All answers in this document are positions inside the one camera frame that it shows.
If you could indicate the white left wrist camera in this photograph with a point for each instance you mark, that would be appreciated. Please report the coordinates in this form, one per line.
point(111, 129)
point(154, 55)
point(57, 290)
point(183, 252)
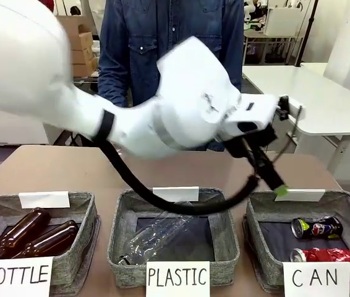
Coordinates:
point(295, 109)

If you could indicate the brown glass bottle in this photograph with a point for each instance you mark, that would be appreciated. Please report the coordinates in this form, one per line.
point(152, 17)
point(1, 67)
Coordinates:
point(51, 238)
point(23, 229)

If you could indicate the dark blue crushed can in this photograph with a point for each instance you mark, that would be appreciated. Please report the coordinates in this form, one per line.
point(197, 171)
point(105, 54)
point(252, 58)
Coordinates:
point(320, 229)

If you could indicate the white box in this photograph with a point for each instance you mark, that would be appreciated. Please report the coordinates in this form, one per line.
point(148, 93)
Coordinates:
point(281, 21)

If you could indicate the white table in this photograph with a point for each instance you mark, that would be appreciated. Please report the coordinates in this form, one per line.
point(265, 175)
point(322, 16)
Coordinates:
point(317, 92)

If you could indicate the white paper sign CAN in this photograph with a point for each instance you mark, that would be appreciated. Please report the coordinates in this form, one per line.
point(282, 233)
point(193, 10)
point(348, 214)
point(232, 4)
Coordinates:
point(315, 277)

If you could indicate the white paper sign BOTTLE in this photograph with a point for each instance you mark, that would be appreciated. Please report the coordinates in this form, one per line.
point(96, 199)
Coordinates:
point(17, 275)

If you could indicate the grey fabric basket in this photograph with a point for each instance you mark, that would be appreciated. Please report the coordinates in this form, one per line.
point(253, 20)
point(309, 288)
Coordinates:
point(224, 222)
point(82, 216)
point(252, 222)

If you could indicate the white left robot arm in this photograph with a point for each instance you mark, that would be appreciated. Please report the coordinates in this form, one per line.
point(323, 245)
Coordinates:
point(178, 108)

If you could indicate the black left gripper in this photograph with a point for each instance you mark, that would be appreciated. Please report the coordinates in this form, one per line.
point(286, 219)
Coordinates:
point(255, 151)

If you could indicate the white paper sign PLASTIC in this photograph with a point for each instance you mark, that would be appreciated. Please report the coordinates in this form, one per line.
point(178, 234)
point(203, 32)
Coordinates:
point(178, 277)

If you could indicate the black tripod pole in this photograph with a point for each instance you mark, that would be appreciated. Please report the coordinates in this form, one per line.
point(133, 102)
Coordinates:
point(310, 24)

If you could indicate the red crushed can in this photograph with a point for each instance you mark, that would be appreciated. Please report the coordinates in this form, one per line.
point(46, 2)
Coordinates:
point(326, 255)

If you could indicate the blank white card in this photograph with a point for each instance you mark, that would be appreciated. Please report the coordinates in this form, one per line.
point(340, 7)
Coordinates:
point(301, 195)
point(175, 192)
point(43, 199)

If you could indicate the metal rack table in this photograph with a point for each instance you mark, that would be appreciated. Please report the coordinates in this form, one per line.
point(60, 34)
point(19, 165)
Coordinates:
point(274, 43)

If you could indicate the clear plastic bottle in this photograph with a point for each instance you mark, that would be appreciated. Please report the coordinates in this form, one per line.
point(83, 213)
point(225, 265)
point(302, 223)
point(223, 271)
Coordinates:
point(156, 235)

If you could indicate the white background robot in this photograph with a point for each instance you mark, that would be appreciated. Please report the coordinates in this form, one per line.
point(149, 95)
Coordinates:
point(252, 12)

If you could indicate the person right forearm denim sleeve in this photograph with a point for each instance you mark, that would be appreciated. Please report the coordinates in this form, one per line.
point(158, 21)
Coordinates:
point(110, 80)

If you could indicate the closed cardboard box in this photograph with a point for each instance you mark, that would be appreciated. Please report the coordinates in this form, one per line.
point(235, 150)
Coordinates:
point(82, 57)
point(83, 69)

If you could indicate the person torso denim shirt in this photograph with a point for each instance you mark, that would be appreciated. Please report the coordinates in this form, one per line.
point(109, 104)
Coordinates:
point(150, 37)

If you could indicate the open cardboard box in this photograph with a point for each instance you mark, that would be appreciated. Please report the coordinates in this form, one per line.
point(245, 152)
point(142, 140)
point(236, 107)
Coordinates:
point(80, 37)

